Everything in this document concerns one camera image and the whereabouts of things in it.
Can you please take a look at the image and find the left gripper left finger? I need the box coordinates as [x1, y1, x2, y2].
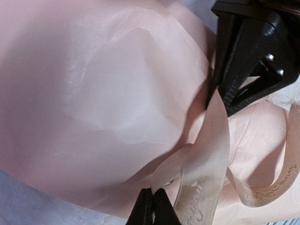
[126, 188, 153, 225]

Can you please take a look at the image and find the tan ribbon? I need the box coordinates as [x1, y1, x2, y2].
[151, 92, 300, 225]

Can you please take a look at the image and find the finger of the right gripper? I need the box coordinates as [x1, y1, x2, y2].
[206, 14, 234, 108]
[217, 9, 300, 116]

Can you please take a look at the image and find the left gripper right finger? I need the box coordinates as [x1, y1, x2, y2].
[153, 188, 181, 225]

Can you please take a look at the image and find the pink wrapping paper sheet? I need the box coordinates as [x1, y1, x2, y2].
[0, 0, 300, 225]

